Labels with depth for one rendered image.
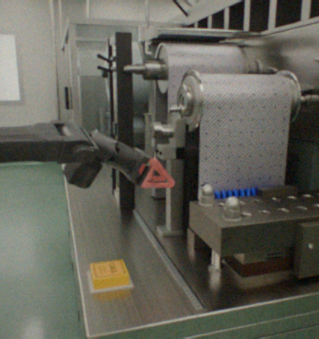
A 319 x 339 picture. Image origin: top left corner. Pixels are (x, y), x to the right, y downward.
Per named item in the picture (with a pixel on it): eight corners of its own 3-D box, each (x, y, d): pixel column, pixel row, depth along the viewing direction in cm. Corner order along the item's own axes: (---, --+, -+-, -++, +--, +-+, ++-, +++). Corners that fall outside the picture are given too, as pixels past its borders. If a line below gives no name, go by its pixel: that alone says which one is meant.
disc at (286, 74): (262, 125, 101) (266, 71, 97) (264, 125, 101) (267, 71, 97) (296, 131, 87) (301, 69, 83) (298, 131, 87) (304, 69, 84)
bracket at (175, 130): (155, 230, 97) (154, 118, 90) (177, 228, 98) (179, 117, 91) (161, 237, 92) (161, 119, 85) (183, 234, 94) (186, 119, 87)
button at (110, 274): (89, 273, 74) (89, 262, 73) (123, 269, 76) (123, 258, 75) (93, 291, 67) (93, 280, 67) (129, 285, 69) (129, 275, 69)
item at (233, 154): (198, 198, 85) (200, 121, 81) (282, 191, 91) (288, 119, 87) (198, 199, 84) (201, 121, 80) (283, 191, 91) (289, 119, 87)
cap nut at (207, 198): (196, 202, 79) (196, 182, 78) (211, 200, 80) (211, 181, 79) (202, 207, 75) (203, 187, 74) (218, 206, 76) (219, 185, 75)
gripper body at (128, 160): (137, 185, 74) (106, 169, 71) (128, 174, 84) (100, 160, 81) (152, 157, 74) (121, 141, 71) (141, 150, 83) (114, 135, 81)
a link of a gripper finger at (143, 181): (169, 201, 77) (132, 183, 73) (160, 192, 83) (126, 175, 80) (184, 174, 76) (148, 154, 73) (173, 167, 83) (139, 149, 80)
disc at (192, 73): (178, 128, 94) (179, 70, 90) (180, 128, 94) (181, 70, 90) (200, 135, 80) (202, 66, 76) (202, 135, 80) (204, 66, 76)
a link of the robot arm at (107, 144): (91, 133, 70) (93, 122, 75) (75, 160, 73) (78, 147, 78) (121, 149, 73) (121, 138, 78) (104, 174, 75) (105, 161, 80)
